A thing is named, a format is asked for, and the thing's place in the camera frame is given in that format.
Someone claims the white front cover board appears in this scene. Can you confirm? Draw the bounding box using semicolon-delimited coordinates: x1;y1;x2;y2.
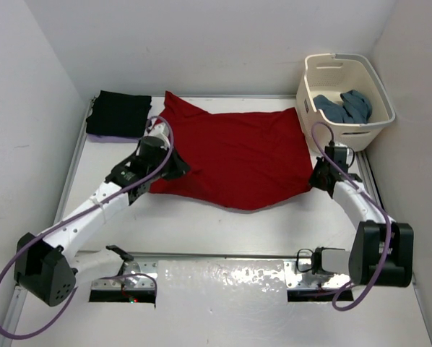
17;260;431;346

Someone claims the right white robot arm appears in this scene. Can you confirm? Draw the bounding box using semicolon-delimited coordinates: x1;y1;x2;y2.
309;142;414;288

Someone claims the teal shirt in basket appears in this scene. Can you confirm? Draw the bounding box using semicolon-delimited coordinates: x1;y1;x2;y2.
314;90;373;124

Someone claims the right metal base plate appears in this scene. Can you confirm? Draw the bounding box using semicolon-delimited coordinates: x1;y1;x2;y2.
283;258;350;291

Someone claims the purple t shirt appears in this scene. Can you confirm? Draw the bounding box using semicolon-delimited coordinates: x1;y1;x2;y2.
87;134;139;143

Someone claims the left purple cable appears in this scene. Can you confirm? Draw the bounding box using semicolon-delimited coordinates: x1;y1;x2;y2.
0;116;176;340

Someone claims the beige laundry basket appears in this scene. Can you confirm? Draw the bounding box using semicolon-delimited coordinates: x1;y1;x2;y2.
296;53;396;152

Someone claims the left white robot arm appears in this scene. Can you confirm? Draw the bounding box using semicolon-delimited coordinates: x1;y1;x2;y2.
14;119;190;307

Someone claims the red garment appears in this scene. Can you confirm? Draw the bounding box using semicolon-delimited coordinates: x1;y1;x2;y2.
150;92;313;211

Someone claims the black garment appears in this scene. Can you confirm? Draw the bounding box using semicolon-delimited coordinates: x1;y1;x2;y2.
86;90;152;138

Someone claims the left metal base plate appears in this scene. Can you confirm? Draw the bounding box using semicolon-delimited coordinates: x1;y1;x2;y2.
91;257;158;292

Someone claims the metal base plate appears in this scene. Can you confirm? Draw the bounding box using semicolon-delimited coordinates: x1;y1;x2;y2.
91;257;158;292
283;258;350;291

